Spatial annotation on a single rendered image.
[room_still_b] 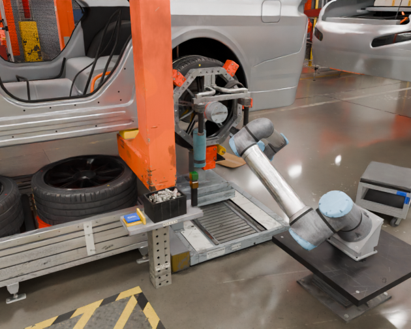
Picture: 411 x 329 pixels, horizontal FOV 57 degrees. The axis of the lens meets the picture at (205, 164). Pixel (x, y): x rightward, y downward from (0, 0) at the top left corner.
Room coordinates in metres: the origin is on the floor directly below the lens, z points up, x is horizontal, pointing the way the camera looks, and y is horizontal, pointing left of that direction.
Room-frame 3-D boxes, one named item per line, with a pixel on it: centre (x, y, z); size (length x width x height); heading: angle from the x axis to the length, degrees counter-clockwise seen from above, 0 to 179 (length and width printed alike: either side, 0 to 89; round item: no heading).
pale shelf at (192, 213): (1.83, 0.24, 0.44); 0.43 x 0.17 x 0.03; 118
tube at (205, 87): (2.44, 0.02, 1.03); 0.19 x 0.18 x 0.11; 28
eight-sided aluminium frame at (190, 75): (2.60, -0.01, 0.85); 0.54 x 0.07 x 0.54; 118
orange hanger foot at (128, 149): (2.35, 0.43, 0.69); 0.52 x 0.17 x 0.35; 28
